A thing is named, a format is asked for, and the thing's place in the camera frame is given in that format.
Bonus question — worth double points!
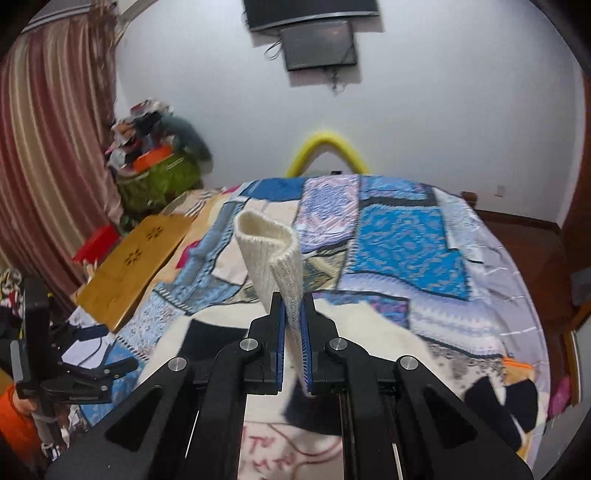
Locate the green basket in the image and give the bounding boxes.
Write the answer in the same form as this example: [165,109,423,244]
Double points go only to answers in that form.
[115,154,204,223]

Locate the pile of mixed clutter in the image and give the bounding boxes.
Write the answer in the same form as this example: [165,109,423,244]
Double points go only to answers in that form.
[105,98,175,177]

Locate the white and black knit sweater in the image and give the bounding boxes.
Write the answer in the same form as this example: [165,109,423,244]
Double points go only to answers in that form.
[150,210,541,480]

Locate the black wall television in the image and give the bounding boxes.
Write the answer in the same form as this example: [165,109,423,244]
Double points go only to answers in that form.
[242,0,380,33]

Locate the yellow foam tube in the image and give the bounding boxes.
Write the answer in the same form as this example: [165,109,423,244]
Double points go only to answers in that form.
[285,130,368,179]

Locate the pink cloth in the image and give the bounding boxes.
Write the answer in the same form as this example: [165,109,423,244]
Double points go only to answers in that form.
[549,375,572,417]

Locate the red box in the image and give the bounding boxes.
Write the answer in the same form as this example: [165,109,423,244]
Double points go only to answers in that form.
[71,224,122,265]

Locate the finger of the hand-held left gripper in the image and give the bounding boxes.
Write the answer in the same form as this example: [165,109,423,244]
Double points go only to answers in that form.
[41,357,140,406]
[50,323,108,356]

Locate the wooden lap board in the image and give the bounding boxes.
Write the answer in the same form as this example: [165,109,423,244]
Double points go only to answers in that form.
[75,215,195,333]

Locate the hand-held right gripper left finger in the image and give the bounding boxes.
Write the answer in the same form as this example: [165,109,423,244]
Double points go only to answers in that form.
[45,292,284,480]

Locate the orange box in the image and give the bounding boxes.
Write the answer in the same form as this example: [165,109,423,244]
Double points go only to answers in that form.
[133,145,174,172]

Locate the patchwork printed bedsheet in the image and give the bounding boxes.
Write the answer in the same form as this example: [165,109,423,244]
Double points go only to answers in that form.
[60,174,551,480]

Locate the orange cloth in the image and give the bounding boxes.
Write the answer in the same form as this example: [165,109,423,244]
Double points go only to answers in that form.
[502,357,533,385]

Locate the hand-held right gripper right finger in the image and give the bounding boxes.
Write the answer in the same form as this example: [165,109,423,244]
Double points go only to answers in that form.
[299,294,533,480]

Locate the person's orange clothing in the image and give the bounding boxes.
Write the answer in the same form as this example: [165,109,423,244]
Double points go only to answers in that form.
[0,382,43,464]

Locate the striped pink curtain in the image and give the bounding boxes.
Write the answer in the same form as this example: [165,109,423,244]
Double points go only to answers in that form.
[0,7,124,303]

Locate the small black wall monitor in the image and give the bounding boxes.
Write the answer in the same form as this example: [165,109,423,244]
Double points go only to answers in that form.
[279,20,359,72]

